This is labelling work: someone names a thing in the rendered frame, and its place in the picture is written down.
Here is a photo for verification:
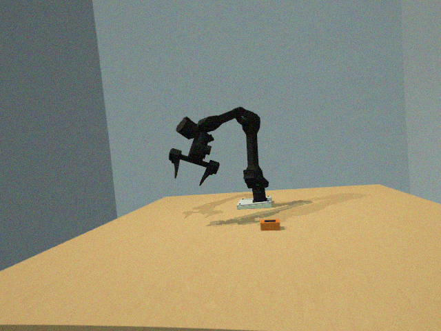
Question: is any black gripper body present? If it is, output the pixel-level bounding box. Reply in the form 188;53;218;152
169;141;220;174

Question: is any orange block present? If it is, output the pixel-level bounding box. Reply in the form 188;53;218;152
260;219;280;230

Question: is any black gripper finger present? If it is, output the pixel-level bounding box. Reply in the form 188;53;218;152
172;155;180;178
199;166;215;186

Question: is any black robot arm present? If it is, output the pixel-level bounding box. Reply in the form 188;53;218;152
176;107;269;203

